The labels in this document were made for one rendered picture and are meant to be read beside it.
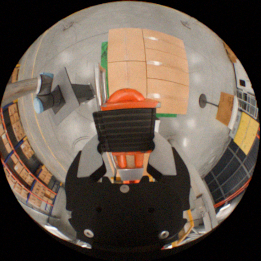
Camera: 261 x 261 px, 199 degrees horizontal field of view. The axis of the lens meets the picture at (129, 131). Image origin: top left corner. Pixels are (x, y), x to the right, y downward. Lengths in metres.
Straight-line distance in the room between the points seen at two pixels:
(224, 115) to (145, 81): 1.59
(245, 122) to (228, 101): 5.53
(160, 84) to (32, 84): 1.13
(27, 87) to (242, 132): 7.94
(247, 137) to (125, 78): 7.46
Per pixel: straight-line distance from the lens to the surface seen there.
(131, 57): 0.92
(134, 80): 0.83
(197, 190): 1.41
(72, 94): 0.79
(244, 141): 7.37
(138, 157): 0.16
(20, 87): 0.65
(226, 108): 1.85
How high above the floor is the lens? 1.36
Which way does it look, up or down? 61 degrees down
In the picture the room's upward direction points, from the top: 176 degrees clockwise
